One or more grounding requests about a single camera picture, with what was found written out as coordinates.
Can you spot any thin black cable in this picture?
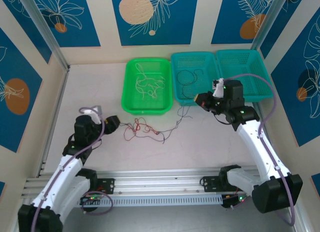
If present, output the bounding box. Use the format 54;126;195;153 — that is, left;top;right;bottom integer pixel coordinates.
176;68;205;101
159;101;198;145

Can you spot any green plastic basket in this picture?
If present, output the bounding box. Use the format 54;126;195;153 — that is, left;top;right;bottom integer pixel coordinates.
121;57;173;117

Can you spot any thin white cable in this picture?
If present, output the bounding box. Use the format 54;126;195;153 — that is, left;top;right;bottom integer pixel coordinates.
134;63;151;101
147;76;166;100

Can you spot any teal plastic basket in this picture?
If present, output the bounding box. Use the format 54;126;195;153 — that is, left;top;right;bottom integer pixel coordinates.
215;49;276;103
170;51;225;107

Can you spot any black controller board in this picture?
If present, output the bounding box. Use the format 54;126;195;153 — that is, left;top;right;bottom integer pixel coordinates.
221;193;249;210
79;194;103;206

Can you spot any grey metal sheet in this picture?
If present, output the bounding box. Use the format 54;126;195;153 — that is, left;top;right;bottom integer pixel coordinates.
14;198;305;232

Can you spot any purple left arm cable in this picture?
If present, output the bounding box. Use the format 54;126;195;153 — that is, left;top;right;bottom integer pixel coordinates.
31;105;114;232

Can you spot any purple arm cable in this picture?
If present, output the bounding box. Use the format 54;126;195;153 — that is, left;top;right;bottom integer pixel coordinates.
31;105;114;232
223;73;296;227

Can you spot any aluminium side rail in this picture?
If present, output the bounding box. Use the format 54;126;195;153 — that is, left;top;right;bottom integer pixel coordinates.
36;65;71;178
252;101;277;168

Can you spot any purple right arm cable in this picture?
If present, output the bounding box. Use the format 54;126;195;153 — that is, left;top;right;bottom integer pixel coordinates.
223;73;296;227

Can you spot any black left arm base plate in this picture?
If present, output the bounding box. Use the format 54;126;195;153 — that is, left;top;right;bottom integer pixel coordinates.
96;178;116;195

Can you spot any blue floral wall panel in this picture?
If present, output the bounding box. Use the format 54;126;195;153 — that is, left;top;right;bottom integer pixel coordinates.
32;0;101;48
0;28;43;153
271;14;320;147
259;0;320;60
211;0;278;45
110;0;200;46
0;0;53;65

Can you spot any aluminium mounting rail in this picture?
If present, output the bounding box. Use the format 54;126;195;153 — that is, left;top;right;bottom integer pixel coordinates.
21;168;300;198

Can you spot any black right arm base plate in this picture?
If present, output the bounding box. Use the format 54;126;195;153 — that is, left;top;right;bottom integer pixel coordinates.
201;175;226;193

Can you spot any grey slotted cable duct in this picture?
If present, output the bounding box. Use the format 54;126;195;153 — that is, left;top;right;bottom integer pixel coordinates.
31;193;224;209

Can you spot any aluminium frame post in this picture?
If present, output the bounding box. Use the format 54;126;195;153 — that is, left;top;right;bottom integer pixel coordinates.
251;0;288;53
17;0;71;72

